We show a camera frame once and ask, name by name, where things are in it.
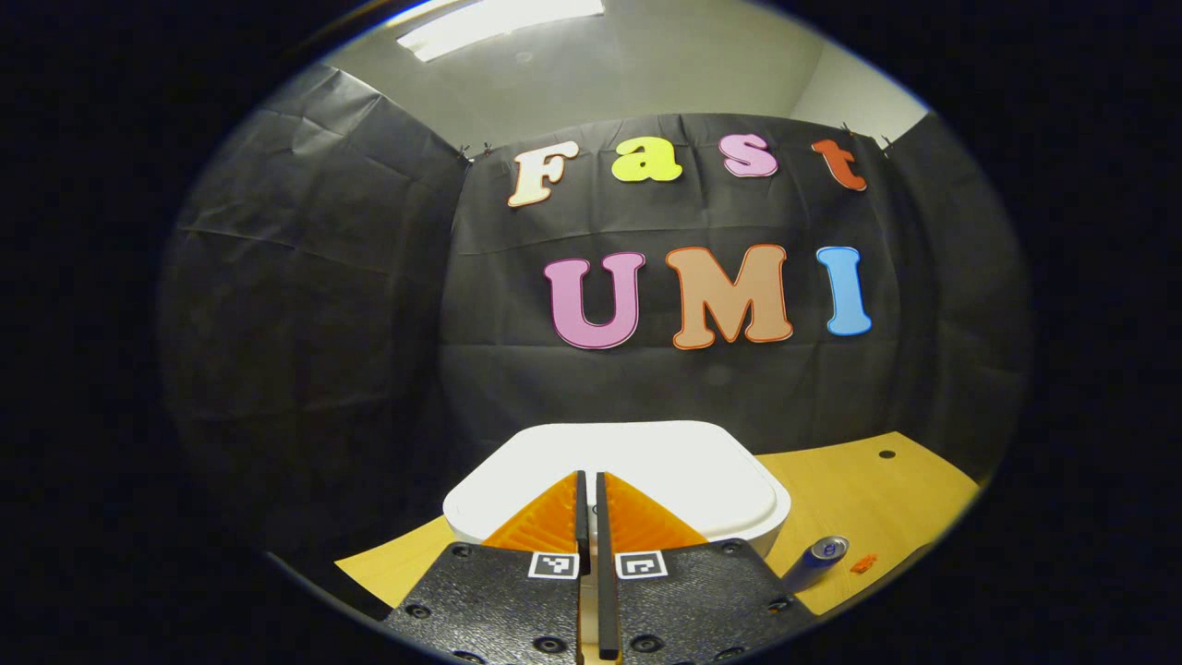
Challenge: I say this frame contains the blue pop can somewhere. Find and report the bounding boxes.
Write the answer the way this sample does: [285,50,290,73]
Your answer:
[780,536,850,594]

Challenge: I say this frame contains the white desktop garbage bin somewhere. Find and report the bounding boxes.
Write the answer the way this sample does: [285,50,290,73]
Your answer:
[443,420,792,560]

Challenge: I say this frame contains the ceiling light panel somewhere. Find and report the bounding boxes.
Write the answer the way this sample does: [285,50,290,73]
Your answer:
[397,0,606,63]

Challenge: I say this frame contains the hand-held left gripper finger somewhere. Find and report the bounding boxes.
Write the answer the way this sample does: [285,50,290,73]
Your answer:
[596,471,818,665]
[381,469,592,665]

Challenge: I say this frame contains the black backdrop cloth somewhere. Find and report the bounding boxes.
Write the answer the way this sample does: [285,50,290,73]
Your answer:
[157,63,1031,592]

